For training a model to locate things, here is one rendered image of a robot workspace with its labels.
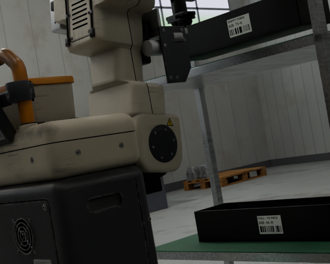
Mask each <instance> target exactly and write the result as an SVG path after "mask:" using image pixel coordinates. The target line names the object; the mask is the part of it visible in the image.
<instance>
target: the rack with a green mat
mask: <svg viewBox="0 0 330 264"><path fill-rule="evenodd" d="M307 3H308V7H309V12H310V19H311V24H312V30H313V34H310V35H306V36H303V37H298V38H295V39H291V40H288V41H284V42H281V43H277V44H274V45H270V46H267V47H263V48H260V49H256V50H253V51H248V52H245V53H241V54H238V55H235V56H231V57H228V58H224V59H220V60H217V61H213V62H210V63H206V64H203V65H200V63H199V61H190V63H191V69H190V72H189V75H188V78H187V80H186V82H181V83H169V84H168V83H167V78H166V75H163V76H160V77H157V78H153V79H150V80H146V81H144V82H150V83H156V84H160V85H162V86H163V88H164V92H175V91H185V90H194V93H195V99H196V105H197V111H198V115H199V121H200V127H201V133H202V139H203V145H204V151H205V156H206V163H207V168H208V174H209V179H210V184H211V190H212V197H213V202H214V206H215V205H219V204H223V197H222V191H221V185H220V181H219V175H218V169H217V163H216V157H215V151H214V145H213V139H212V133H211V127H210V121H209V117H208V111H207V105H206V99H205V93H204V88H205V87H209V86H213V85H217V84H221V83H225V82H230V81H234V80H238V79H242V78H246V77H249V76H253V75H258V74H262V73H266V72H270V71H274V70H278V69H283V68H287V67H291V66H294V65H298V64H303V63H307V62H311V61H315V60H318V66H319V69H320V75H321V81H322V87H323V93H324V98H325V105H326V110H327V117H328V122H329V128H330V31H328V30H327V24H326V18H325V13H324V7H323V1H322V0H307ZM155 248H156V254H157V259H162V260H210V261H224V264H234V261H258V262H307V263H330V241H257V242H199V237H198V234H194V235H191V236H188V237H184V238H181V239H178V240H175V241H172V242H169V243H166V244H163V245H160V246H157V247H155Z"/></svg>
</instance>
